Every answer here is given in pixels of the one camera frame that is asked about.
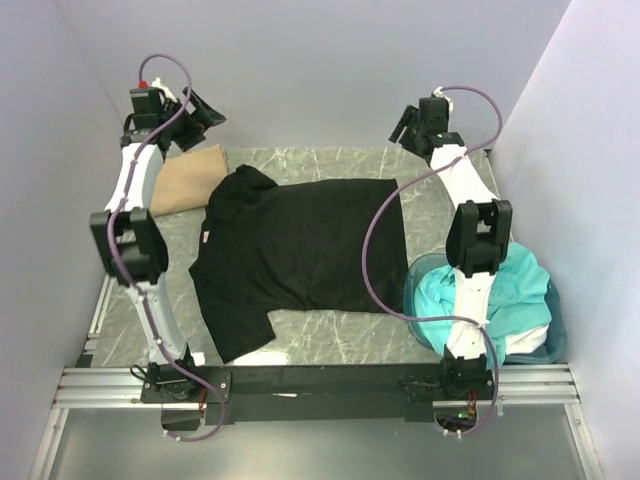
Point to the folded tan t-shirt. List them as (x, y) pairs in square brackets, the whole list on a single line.
[(187, 181)]

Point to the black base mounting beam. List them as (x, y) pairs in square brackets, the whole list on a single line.
[(324, 392)]

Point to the white t-shirt in basket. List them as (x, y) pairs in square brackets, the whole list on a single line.
[(526, 342)]

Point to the teal t-shirt in basket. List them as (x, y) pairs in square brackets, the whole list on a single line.
[(517, 301)]

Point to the blue plastic laundry basket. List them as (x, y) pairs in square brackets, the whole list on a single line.
[(435, 334)]

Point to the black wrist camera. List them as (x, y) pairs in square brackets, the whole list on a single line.
[(434, 112), (152, 104)]

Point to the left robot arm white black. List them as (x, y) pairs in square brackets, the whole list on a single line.
[(130, 245)]

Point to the aluminium rail frame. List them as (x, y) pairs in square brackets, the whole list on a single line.
[(113, 388)]

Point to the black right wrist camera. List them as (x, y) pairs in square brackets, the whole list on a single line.
[(434, 112)]

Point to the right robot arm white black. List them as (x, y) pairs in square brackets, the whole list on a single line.
[(479, 236)]

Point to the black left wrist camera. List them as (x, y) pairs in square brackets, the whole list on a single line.
[(152, 104)]

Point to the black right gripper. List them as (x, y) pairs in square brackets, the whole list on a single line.
[(403, 122)]

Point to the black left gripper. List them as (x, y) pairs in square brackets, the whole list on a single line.
[(202, 118)]

